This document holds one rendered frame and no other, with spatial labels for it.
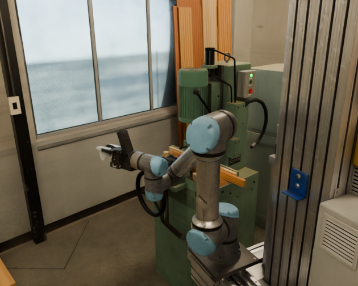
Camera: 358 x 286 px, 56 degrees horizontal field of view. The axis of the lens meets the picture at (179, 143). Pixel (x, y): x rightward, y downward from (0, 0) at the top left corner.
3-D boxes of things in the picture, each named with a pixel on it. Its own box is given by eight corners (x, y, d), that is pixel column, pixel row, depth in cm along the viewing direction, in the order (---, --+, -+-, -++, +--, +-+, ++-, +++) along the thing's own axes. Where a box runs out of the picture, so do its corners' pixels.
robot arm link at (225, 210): (242, 231, 144) (244, 203, 140) (228, 247, 134) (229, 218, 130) (218, 222, 151) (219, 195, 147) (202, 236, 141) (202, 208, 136)
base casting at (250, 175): (152, 186, 230) (152, 174, 227) (212, 164, 265) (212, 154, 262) (198, 213, 198) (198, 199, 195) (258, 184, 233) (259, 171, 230)
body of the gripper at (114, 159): (108, 166, 148) (128, 172, 141) (108, 147, 146) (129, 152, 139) (121, 163, 154) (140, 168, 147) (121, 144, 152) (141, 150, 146)
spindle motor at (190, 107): (173, 120, 209) (171, 68, 198) (194, 115, 220) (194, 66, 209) (192, 126, 196) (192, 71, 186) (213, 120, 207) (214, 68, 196)
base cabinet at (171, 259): (155, 272, 254) (152, 186, 230) (209, 241, 289) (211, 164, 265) (196, 307, 221) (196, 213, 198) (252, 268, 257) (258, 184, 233)
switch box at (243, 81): (236, 96, 212) (237, 71, 207) (246, 94, 218) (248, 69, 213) (244, 98, 208) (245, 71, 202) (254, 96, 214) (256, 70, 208)
